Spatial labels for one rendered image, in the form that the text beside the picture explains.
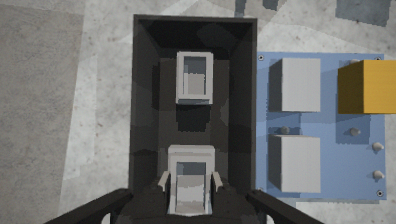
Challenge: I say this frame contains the grey open-top rectangular box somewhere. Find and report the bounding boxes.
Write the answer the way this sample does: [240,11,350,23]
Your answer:
[176,51,213,105]
[167,145,215,216]

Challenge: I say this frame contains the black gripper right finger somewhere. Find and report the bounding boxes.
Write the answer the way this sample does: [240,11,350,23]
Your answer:
[209,172,324,224]

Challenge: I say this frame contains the yellow rectangular block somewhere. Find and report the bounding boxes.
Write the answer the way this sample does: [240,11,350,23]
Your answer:
[338,60,396,115]

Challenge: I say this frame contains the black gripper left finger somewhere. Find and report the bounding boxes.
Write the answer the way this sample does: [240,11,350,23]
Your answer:
[44,171,171,224]

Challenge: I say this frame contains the grey rectangular block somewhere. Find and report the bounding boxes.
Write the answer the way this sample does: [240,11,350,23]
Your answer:
[268,134,321,193]
[269,58,321,113]

